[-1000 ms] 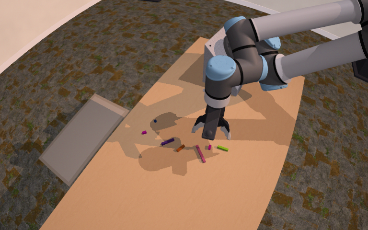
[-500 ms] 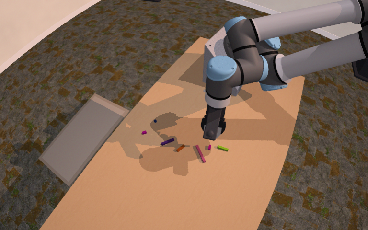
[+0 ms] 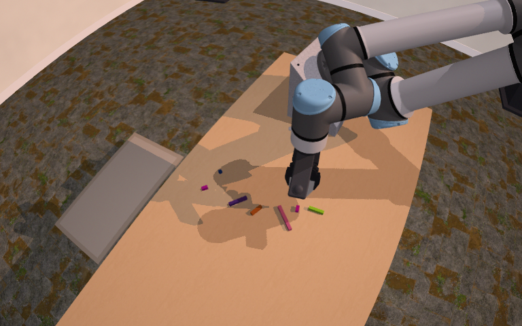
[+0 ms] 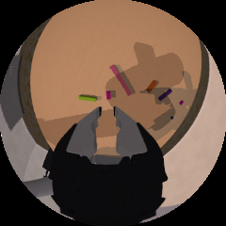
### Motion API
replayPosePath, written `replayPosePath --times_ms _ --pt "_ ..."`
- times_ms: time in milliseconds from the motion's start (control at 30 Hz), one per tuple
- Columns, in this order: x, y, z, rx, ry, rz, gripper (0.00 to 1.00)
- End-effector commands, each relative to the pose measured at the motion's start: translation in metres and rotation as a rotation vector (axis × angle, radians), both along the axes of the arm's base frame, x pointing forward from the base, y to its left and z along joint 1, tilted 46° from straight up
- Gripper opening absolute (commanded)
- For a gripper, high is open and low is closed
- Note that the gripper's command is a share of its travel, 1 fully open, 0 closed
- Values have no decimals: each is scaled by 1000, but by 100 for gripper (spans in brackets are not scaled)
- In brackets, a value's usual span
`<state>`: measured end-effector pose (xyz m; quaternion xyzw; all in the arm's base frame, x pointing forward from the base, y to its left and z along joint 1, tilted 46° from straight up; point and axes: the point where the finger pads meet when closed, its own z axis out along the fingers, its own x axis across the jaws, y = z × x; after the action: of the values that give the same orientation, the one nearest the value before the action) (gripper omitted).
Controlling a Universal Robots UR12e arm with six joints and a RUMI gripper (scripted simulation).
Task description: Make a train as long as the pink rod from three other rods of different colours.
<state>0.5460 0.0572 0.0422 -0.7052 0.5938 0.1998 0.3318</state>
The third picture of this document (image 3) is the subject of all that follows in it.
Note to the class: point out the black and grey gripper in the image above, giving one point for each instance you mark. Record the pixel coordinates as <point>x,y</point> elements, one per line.
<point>315,175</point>

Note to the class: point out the orange rod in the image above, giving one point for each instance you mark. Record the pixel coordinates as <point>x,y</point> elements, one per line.
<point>256,210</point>

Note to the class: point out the lime green rod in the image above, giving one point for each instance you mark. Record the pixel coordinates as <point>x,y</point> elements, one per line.
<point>311,208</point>

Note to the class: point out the pink rod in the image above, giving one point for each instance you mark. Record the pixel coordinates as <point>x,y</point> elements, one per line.
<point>284,218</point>

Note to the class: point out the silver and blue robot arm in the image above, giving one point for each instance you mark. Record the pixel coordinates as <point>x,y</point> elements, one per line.
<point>358,63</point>

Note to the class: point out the purple rod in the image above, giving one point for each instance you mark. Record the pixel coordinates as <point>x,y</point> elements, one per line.
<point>237,201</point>

